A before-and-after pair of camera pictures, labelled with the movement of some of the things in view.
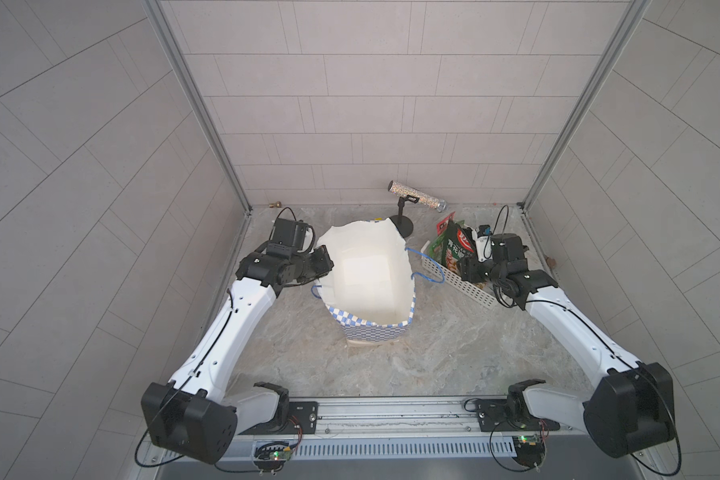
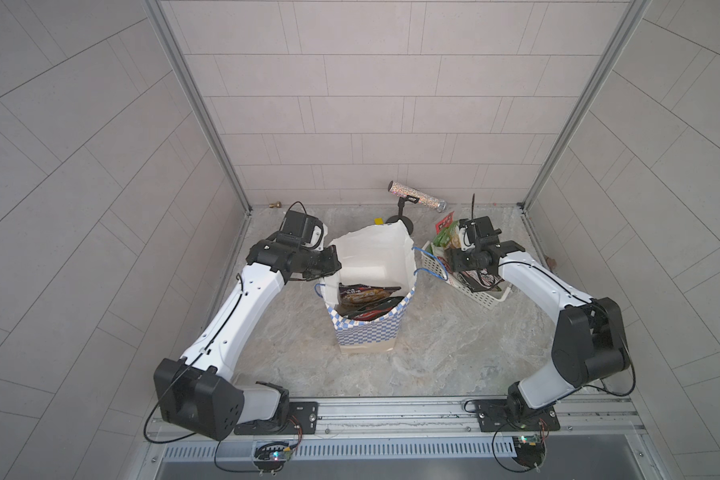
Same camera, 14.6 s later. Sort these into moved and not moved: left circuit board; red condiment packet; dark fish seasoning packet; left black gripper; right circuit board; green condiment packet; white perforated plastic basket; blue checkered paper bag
Moved: green condiment packet; dark fish seasoning packet; blue checkered paper bag
Not moved: left black gripper; white perforated plastic basket; left circuit board; red condiment packet; right circuit board
